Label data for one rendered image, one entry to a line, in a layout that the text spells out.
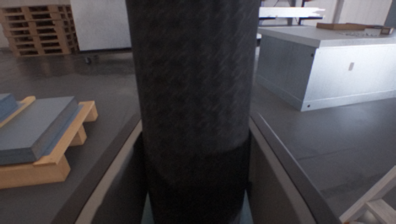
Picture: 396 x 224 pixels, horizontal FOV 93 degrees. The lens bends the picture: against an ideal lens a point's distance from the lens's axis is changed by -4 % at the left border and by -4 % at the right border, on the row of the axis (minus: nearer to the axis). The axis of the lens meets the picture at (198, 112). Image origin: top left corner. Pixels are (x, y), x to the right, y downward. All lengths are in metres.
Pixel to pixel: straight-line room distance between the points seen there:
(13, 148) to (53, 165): 0.21
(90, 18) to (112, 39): 0.47
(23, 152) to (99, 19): 2.87
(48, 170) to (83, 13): 3.03
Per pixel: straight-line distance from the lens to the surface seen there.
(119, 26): 3.83
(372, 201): 1.07
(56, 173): 1.40
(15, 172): 1.48
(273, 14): 5.92
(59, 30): 5.37
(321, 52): 1.96
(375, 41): 2.29
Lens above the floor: 0.88
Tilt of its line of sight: 28 degrees down
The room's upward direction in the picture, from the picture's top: 1 degrees counter-clockwise
